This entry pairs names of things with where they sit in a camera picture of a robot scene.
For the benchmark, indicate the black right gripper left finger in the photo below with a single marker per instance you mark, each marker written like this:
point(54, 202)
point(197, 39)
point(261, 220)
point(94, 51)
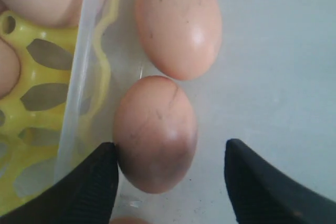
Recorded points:
point(85, 195)

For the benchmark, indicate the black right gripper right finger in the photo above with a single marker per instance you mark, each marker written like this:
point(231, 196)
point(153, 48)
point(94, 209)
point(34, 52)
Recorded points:
point(260, 193)

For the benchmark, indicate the yellow plastic egg tray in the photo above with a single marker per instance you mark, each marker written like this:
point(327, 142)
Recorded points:
point(46, 120)

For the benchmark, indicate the clear plastic storage box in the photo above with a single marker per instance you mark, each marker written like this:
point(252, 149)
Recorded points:
point(272, 86)

